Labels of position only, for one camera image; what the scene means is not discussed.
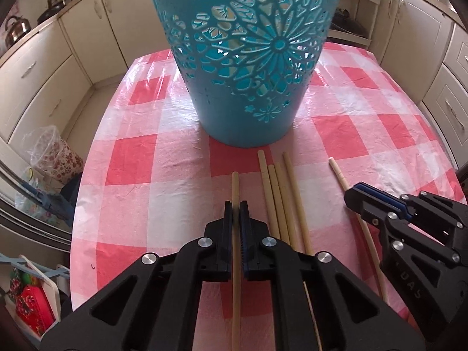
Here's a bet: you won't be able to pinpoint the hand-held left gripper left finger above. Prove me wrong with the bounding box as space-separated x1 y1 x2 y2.
39 200 235 351

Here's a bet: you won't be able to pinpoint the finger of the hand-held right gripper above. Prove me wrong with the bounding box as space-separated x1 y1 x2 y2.
344 190 450 260
353 183 468 260

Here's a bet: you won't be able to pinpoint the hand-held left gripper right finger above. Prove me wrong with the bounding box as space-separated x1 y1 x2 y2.
238 200 426 351

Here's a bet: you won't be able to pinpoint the light wooden chopstick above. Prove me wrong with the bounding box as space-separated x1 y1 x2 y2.
283 152 324 351
328 157 389 303
230 171 242 351
258 150 281 240
274 163 298 251
268 164 291 245

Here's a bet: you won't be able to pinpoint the blue perforated plastic basket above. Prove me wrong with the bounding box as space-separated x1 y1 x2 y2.
142 0 345 149

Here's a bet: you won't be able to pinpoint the pink checked plastic tablecloth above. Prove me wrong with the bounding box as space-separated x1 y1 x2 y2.
69 42 468 351

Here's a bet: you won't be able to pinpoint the dark blue bin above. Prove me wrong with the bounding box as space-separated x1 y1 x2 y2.
58 175 82 223

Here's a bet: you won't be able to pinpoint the black wok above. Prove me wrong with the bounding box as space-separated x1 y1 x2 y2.
329 8 366 38

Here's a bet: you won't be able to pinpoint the blue and cream shelf rack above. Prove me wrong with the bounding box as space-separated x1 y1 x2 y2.
0 252 72 350

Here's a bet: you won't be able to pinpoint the floral trash bin with bag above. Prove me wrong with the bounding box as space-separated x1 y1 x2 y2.
22 125 85 188

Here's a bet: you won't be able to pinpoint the white trolley rack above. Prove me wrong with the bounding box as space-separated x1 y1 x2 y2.
327 0 383 50

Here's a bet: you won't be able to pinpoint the cream kitchen base cabinets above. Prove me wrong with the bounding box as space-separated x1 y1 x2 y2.
0 0 468 176

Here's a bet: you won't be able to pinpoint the black frying pan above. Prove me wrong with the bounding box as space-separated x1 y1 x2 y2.
37 0 64 23

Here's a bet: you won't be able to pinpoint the stainless steel kettle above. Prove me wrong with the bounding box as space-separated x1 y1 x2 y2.
3 15 33 45

